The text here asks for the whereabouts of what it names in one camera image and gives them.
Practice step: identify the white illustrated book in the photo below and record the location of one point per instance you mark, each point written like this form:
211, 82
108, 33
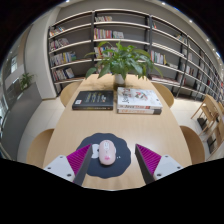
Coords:
138, 98

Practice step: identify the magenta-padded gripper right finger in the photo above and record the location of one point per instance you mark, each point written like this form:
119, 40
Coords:
165, 165

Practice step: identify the pink computer mouse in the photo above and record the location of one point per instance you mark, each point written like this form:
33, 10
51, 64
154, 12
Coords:
107, 152

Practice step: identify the group of ceiling lights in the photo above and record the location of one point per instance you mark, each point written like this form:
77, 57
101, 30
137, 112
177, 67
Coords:
218, 54

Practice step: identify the wooden curved-back chair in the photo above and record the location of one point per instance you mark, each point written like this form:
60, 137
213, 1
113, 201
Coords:
165, 94
195, 145
68, 93
38, 148

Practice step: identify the black book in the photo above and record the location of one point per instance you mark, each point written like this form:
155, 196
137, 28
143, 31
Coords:
93, 99

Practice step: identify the grey bookshelf unit with books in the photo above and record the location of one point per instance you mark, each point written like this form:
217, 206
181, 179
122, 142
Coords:
120, 24

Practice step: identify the dark cartoon-face mouse pad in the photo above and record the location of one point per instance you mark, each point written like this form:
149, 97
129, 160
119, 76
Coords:
116, 168

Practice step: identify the green potted plant, white pot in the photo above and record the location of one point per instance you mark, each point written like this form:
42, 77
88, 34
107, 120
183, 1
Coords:
121, 61

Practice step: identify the small green plant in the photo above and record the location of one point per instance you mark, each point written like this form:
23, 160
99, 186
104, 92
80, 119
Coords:
25, 81

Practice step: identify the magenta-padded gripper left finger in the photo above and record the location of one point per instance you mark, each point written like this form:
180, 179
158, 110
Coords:
61, 166

